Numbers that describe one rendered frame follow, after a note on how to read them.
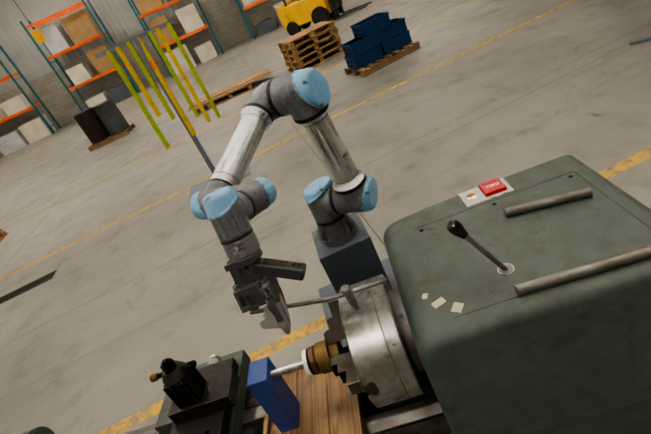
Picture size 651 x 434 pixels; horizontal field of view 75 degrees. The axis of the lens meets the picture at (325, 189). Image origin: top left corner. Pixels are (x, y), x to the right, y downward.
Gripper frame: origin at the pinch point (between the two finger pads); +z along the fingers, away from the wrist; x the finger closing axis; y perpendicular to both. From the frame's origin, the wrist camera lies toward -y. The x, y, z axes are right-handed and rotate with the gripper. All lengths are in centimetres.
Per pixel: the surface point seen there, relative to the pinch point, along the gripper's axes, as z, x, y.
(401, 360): 16.9, 0.3, -21.1
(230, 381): 23.2, -24.7, 33.4
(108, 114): -219, -1073, 594
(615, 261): 5, 8, -68
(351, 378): 19.7, -3.1, -7.6
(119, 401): 93, -159, 190
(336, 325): 12.2, -15.8, -6.5
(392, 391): 24.6, -0.3, -16.3
